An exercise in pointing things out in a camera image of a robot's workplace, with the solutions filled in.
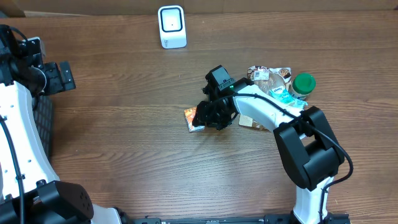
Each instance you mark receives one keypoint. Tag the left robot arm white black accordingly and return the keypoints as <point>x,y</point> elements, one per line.
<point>31,191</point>

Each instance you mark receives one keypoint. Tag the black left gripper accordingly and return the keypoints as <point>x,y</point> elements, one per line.
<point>58,83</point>

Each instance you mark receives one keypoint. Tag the green lid jar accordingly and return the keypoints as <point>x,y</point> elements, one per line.
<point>302,85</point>

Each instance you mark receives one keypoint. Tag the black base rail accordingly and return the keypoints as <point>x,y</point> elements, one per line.
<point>211,221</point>

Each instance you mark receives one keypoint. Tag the brown white snack pouch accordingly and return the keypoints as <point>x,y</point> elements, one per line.
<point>267,78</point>

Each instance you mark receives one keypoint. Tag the orange tissue pack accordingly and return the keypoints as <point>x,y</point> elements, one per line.
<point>189,116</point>

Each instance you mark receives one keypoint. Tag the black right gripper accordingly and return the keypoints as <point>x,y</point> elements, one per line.
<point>206,116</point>

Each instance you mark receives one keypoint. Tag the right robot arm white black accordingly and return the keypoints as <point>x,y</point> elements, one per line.
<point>307,146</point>

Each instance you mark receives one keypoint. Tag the teal tissue pack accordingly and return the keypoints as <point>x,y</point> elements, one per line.
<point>282,95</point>

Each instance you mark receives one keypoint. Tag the white barcode scanner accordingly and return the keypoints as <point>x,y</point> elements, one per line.
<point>172,28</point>

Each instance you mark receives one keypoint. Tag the dark grey plastic basket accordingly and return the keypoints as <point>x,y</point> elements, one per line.
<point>43,112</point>

